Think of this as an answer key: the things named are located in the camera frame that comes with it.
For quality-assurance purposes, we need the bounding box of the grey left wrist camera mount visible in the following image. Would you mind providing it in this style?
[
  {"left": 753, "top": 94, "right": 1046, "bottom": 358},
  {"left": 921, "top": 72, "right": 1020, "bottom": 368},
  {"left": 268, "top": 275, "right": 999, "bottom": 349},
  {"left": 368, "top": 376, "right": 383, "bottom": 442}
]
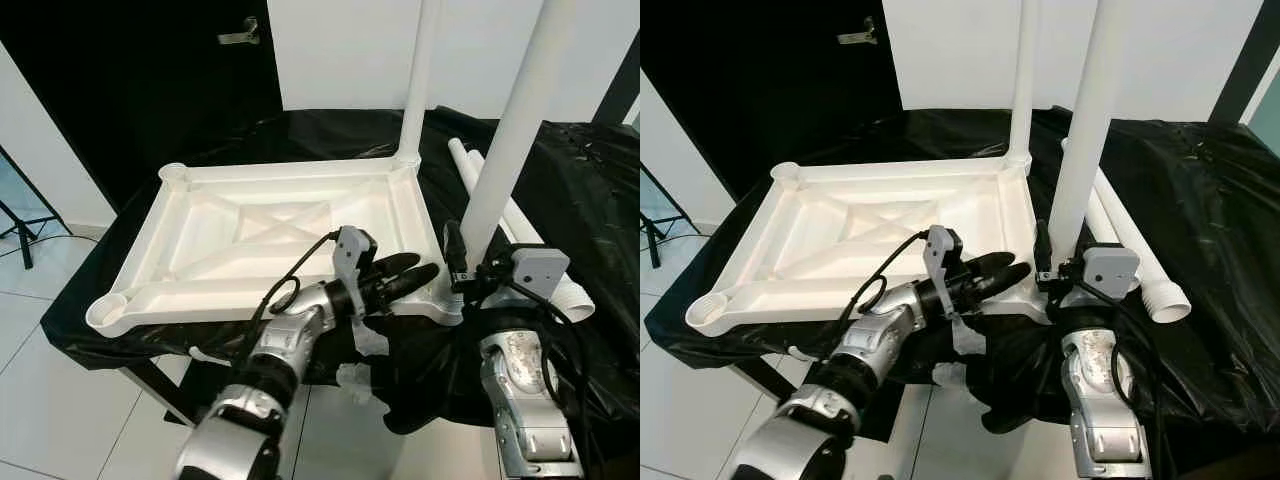
[
  {"left": 333, "top": 226, "right": 379, "bottom": 303},
  {"left": 922, "top": 226, "right": 967, "bottom": 303}
]

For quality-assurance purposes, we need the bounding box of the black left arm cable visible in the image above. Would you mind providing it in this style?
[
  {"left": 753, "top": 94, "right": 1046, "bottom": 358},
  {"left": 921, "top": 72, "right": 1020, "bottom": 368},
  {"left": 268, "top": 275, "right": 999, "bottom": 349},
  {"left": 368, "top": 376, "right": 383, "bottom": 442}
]
[
  {"left": 245, "top": 232, "right": 341, "bottom": 336},
  {"left": 850, "top": 232, "right": 931, "bottom": 331}
]

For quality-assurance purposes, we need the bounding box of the black work table leg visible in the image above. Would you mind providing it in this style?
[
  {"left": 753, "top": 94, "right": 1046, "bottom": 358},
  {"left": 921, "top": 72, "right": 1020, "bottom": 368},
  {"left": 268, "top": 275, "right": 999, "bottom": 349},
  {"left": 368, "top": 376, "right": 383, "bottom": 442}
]
[
  {"left": 730, "top": 360, "right": 803, "bottom": 403},
  {"left": 120, "top": 360, "right": 196, "bottom": 426}
]

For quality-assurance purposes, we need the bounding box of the white work table frame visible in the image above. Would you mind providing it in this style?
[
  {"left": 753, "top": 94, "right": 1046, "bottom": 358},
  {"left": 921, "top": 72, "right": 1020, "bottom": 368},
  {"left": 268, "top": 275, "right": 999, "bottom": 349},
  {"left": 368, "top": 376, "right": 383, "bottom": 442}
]
[
  {"left": 185, "top": 320, "right": 393, "bottom": 406},
  {"left": 785, "top": 320, "right": 989, "bottom": 393}
]

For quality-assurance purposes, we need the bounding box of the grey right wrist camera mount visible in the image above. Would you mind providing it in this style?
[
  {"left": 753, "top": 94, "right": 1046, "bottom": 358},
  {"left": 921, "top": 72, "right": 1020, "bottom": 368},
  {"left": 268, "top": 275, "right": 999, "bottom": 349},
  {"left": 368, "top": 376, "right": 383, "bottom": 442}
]
[
  {"left": 508, "top": 243, "right": 572, "bottom": 299},
  {"left": 1083, "top": 243, "right": 1142, "bottom": 300}
]

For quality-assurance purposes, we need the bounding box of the black wall pillar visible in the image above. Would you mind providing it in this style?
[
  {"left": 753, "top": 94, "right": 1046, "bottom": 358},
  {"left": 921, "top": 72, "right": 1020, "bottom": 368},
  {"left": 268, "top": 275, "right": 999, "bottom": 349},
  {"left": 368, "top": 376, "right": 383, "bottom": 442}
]
[
  {"left": 1208, "top": 0, "right": 1280, "bottom": 123},
  {"left": 595, "top": 30, "right": 640, "bottom": 126}
]

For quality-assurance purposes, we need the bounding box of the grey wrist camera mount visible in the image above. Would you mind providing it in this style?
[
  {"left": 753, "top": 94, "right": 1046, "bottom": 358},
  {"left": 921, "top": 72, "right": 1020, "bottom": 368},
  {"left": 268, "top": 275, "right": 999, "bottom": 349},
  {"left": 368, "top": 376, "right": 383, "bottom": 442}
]
[
  {"left": 922, "top": 226, "right": 967, "bottom": 303},
  {"left": 333, "top": 226, "right": 379, "bottom": 303},
  {"left": 1083, "top": 243, "right": 1142, "bottom": 300},
  {"left": 508, "top": 243, "right": 572, "bottom": 299}
]

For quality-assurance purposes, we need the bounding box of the black tripod stand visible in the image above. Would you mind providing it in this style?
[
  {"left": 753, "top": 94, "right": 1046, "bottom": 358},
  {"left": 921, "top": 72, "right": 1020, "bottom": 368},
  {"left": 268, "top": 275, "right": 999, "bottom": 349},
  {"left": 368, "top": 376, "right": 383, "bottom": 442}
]
[
  {"left": 0, "top": 145, "right": 71, "bottom": 269},
  {"left": 640, "top": 165, "right": 693, "bottom": 269}
]

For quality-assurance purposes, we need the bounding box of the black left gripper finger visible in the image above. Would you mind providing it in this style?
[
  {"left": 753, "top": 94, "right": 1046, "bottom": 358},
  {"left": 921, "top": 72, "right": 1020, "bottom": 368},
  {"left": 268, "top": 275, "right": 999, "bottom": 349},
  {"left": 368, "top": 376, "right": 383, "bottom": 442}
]
[
  {"left": 965, "top": 250, "right": 1014, "bottom": 284},
  {"left": 975, "top": 262, "right": 1033, "bottom": 301},
  {"left": 375, "top": 253, "right": 422, "bottom": 286},
  {"left": 385, "top": 263, "right": 441, "bottom": 303}
]

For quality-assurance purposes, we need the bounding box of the black shiny table cover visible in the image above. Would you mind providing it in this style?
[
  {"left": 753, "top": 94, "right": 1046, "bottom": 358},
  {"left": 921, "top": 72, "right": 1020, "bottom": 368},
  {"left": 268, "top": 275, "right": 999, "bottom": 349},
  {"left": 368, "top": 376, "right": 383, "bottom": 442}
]
[
  {"left": 40, "top": 105, "right": 640, "bottom": 436},
  {"left": 645, "top": 105, "right": 1280, "bottom": 441}
]

